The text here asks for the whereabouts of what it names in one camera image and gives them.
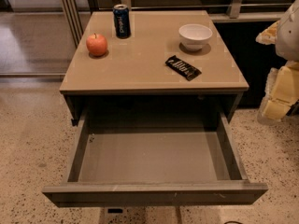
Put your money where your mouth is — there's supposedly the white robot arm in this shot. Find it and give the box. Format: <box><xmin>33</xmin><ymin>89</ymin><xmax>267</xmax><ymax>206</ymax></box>
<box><xmin>256</xmin><ymin>0</ymin><xmax>299</xmax><ymax>123</ymax></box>

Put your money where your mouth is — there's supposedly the black rxbar chocolate wrapper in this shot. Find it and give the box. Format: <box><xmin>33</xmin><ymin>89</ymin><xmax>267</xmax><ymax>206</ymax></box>
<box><xmin>165</xmin><ymin>55</ymin><xmax>201</xmax><ymax>81</ymax></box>

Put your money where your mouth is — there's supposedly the beige cabinet with top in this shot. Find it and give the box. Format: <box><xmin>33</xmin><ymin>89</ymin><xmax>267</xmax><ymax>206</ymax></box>
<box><xmin>60</xmin><ymin>10</ymin><xmax>249</xmax><ymax>119</ymax></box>

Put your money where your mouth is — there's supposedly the white ceramic bowl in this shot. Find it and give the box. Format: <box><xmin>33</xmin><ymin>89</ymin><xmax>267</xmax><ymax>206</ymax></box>
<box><xmin>178</xmin><ymin>24</ymin><xmax>213</xmax><ymax>51</ymax></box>

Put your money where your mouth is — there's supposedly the metal frame post left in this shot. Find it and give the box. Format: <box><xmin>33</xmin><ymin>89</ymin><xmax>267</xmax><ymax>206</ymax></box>
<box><xmin>61</xmin><ymin>0</ymin><xmax>83</xmax><ymax>47</ymax></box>

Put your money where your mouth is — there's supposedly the open grey top drawer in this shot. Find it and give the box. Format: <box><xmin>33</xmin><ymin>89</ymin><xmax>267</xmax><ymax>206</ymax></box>
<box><xmin>42</xmin><ymin>108</ymin><xmax>268</xmax><ymax>207</ymax></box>

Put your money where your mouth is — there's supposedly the blue pepsi can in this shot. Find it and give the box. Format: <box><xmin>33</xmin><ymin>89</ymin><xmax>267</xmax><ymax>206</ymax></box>
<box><xmin>113</xmin><ymin>4</ymin><xmax>131</xmax><ymax>38</ymax></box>

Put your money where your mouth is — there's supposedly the red apple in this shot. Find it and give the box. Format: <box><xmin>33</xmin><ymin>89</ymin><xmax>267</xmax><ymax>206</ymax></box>
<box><xmin>86</xmin><ymin>34</ymin><xmax>107</xmax><ymax>56</ymax></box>

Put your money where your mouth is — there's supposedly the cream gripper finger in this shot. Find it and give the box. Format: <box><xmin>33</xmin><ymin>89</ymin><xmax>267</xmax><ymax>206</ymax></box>
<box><xmin>256</xmin><ymin>21</ymin><xmax>279</xmax><ymax>45</ymax></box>
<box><xmin>261</xmin><ymin>62</ymin><xmax>299</xmax><ymax>120</ymax></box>

